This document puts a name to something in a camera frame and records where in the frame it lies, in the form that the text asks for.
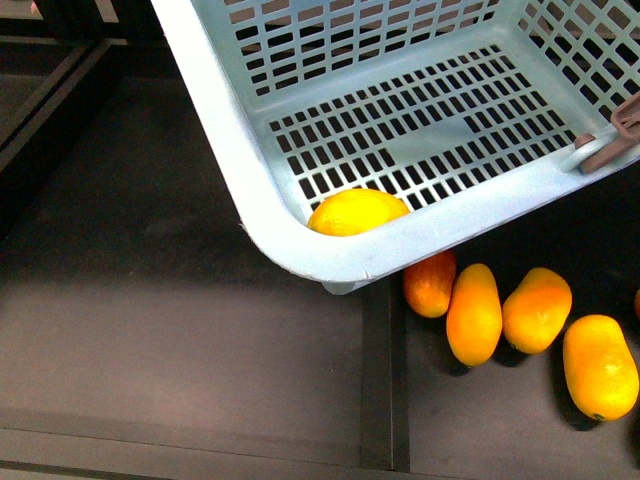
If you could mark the yellow mango right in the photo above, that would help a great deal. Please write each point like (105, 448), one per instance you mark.
(600, 372)

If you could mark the dark wooden display stand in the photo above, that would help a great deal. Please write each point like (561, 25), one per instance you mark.
(144, 333)

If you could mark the yellow orange mango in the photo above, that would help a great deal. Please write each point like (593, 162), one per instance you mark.
(536, 311)

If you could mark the brown basket handle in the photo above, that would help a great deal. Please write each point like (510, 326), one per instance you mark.
(596, 152)

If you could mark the yellow lemon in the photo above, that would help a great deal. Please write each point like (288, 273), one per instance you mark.
(355, 211)

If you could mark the light blue plastic basket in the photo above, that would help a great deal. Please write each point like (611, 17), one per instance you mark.
(467, 111)

